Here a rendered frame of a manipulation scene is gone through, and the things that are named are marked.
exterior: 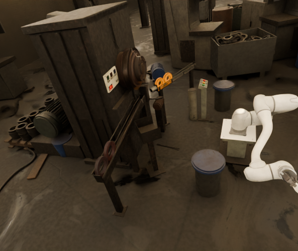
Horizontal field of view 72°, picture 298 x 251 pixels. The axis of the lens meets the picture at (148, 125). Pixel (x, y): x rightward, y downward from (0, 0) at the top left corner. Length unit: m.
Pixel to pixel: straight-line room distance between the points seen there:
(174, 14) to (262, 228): 4.18
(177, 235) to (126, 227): 0.50
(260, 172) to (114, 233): 1.45
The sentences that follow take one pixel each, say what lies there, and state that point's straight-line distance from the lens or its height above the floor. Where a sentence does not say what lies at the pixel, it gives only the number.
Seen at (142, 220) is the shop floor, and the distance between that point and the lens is 2.27.
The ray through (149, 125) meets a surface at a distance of 2.30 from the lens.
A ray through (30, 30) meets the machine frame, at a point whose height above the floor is 1.72.
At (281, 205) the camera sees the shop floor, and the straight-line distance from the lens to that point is 2.45.
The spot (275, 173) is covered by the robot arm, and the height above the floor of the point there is 0.79.
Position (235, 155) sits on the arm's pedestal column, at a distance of 2.72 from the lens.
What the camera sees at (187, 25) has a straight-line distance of 4.94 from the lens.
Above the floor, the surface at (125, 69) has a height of 1.20.
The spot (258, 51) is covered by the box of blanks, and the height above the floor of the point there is 0.52.
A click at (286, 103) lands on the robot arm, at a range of 1.91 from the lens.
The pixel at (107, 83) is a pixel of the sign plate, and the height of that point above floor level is 1.16.
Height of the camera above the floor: 1.93
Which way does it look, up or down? 35 degrees down
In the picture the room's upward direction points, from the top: 11 degrees counter-clockwise
